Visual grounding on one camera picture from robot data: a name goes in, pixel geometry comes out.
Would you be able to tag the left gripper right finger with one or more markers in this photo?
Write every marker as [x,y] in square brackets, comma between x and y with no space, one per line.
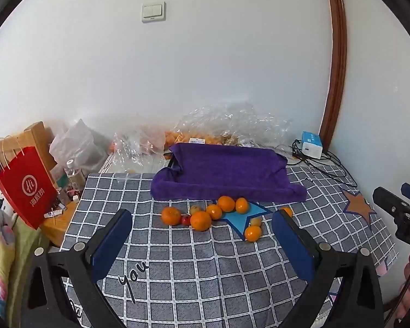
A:
[358,302]

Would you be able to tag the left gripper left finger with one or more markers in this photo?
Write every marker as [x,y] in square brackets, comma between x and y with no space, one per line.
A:
[46,303]

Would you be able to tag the green-brown fruit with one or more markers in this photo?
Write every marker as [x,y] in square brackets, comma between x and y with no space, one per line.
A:
[255,221]

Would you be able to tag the large orange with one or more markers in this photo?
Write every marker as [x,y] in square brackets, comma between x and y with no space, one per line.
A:
[171,216]
[200,221]

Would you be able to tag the small brownish kiwi fruit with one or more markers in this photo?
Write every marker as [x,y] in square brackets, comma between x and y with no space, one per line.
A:
[195,208]

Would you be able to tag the white blue charger box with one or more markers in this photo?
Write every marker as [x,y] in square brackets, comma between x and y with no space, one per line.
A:
[311,145]

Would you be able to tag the grey checkered tablecloth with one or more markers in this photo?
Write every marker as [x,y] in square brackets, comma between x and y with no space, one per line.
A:
[178,277]

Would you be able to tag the red paper bag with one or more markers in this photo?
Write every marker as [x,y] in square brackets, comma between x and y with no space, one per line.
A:
[27,186]

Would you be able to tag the clear plastic bottle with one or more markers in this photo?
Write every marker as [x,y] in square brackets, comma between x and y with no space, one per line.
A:
[75,176]

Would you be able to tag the white plastic bag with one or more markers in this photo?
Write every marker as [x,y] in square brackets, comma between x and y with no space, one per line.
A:
[78,144]

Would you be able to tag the small red fruit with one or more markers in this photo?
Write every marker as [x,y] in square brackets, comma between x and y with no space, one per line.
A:
[185,220]

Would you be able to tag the purple towel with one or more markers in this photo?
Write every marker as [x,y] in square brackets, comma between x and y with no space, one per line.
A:
[208,171]

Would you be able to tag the clear plastic bag of fruit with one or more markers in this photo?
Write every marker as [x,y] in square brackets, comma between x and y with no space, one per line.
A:
[144,145]

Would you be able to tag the brown wooden door frame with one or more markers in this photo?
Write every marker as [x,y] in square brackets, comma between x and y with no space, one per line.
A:
[337,72]

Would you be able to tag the white wall switch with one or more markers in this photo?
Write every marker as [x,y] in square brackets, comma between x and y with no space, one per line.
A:
[153,12]

